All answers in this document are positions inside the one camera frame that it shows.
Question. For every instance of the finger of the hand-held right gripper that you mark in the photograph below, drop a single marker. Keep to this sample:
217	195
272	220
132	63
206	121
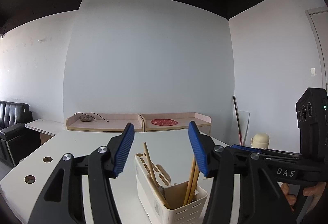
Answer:
279	153
246	149

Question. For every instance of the wall light switch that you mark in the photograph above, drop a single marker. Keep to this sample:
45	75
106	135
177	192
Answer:
313	72

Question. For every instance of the door frame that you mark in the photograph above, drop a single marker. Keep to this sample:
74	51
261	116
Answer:
316	34

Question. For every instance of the black leather sofa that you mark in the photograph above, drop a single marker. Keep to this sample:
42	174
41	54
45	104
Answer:
12	124

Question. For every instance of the white utensil holder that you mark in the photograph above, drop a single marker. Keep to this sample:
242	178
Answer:
151	195

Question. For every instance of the red round mat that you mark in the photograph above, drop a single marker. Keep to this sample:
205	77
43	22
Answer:
164	122

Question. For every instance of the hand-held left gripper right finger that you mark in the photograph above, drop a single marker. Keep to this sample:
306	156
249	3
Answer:
198	152

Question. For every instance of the small woven bowl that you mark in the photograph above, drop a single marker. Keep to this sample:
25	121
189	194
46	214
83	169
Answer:
86	118

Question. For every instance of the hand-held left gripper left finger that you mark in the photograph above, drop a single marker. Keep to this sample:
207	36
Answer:
125	149

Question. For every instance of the white low side table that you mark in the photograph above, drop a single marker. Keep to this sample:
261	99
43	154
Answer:
43	125

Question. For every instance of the wooden chopstick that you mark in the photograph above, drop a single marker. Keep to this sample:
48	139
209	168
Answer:
194	185
189	183
153	175

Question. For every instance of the person's right hand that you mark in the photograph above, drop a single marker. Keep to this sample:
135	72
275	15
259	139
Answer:
289	195

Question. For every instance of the cream thermos bottle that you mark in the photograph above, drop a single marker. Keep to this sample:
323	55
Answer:
260	140

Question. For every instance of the red and black stick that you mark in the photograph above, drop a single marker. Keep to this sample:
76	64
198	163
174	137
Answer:
237	121

